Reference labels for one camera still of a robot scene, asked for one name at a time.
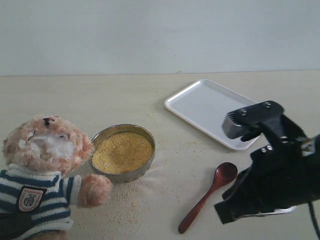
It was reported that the teddy bear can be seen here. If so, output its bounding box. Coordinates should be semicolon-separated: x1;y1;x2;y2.
0;115;113;240

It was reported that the dark red wooden spoon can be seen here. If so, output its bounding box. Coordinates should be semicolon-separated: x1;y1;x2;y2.
178;162;238;234

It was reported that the steel bowl of millet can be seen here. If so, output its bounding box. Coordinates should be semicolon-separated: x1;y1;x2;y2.
89;124;156;184

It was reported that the white plastic tray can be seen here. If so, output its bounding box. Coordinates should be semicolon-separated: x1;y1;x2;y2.
164;79;258;151

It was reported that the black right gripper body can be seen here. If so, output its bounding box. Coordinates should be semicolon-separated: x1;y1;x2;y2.
214;115;320;224

